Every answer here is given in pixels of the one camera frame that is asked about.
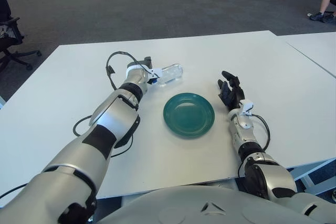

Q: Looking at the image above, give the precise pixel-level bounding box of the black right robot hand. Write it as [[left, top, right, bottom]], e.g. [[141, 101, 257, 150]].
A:
[[217, 70, 246, 110]]

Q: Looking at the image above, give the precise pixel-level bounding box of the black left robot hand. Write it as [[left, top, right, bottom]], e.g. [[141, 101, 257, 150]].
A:
[[127, 56, 153, 70]]

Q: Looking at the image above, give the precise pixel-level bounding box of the clear plastic water bottle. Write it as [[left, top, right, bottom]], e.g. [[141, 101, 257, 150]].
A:
[[153, 62, 184, 88]]

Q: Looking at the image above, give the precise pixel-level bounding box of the green round plate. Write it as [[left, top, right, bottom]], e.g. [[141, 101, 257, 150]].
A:
[[163, 92, 215, 140]]

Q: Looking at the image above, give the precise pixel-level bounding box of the grey robot torso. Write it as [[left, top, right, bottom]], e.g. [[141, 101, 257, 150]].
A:
[[89, 182, 336, 224]]

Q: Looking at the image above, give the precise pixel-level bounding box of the seated person in shorts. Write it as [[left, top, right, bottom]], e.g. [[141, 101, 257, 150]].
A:
[[309, 0, 336, 23]]

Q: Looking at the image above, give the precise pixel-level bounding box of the black office chair with armrest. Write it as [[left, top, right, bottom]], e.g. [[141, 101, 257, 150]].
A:
[[0, 0, 43, 74]]

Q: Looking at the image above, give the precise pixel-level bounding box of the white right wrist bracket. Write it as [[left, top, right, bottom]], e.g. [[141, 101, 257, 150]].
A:
[[238, 99, 254, 116]]

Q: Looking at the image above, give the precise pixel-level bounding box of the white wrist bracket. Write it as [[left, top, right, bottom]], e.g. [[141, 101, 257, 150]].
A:
[[238, 99, 254, 116], [125, 65, 163, 80]]

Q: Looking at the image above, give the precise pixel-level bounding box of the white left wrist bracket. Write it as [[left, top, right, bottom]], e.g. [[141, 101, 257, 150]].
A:
[[125, 65, 163, 80]]

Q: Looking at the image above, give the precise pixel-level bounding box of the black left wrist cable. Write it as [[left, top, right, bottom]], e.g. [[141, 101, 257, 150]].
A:
[[106, 51, 137, 91]]

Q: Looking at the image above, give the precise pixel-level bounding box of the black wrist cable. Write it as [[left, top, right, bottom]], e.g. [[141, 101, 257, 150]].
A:
[[250, 113, 270, 151], [106, 51, 137, 91]]

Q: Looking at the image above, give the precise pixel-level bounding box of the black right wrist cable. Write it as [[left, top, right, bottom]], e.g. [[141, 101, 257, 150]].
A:
[[250, 113, 270, 151]]

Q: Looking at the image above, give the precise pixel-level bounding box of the black left elbow cable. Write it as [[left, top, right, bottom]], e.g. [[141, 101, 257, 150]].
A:
[[0, 115, 135, 201]]

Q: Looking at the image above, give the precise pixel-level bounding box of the white table frame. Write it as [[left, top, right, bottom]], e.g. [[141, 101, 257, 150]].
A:
[[287, 157, 336, 198]]

